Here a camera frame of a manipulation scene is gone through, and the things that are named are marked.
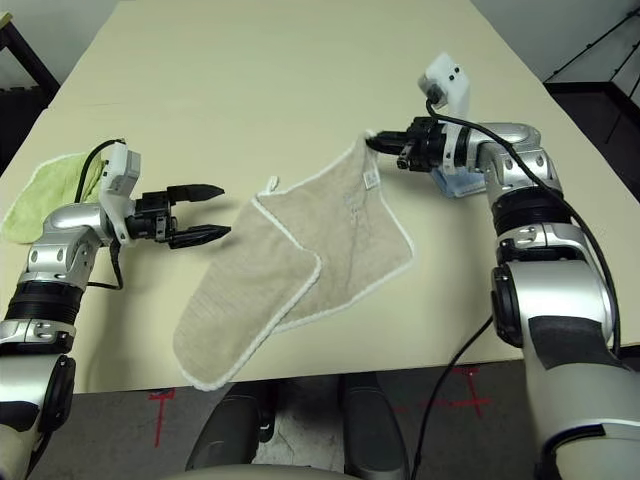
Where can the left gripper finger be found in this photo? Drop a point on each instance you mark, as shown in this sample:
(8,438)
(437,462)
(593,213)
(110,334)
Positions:
(195,192)
(200,236)

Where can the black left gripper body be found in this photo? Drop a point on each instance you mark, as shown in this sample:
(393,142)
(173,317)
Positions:
(150,220)

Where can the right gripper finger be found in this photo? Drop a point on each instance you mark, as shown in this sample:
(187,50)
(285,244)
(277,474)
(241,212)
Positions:
(390,148)
(392,136)

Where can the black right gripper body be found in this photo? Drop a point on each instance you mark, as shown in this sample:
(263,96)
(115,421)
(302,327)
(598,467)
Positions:
(425,145)

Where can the beige towel white trim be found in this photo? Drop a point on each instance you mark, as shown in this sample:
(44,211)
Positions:
(300,250)

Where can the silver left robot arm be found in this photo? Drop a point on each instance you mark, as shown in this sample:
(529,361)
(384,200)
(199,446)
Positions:
(65,235)

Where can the folded light blue towel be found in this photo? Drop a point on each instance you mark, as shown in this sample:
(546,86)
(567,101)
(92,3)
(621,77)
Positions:
(460,186)

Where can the light green towel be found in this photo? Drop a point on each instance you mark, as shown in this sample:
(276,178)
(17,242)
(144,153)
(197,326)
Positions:
(40,200)

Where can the black tripod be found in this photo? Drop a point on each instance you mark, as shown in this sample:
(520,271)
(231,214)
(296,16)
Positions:
(586,48)

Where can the grey robot left leg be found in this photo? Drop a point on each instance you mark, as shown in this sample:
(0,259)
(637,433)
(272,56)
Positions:
(230,430)

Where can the grey robot leg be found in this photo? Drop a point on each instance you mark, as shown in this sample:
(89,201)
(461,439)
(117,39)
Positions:
(230,430)
(375,430)

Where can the black framed side table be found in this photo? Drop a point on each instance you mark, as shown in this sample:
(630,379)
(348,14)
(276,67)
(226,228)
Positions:
(35,57)

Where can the beige robot torso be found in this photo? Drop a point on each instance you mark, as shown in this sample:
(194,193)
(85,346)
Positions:
(250,475)

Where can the grey robot right leg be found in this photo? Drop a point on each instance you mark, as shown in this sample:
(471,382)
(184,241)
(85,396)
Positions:
(375,430)

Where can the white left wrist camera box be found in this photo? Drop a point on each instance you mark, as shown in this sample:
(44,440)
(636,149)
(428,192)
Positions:
(122,167)

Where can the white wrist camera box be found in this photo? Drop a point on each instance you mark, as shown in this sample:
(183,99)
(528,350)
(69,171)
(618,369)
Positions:
(452,80)
(122,167)

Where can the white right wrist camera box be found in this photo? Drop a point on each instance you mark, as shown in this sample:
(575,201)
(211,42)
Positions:
(452,80)

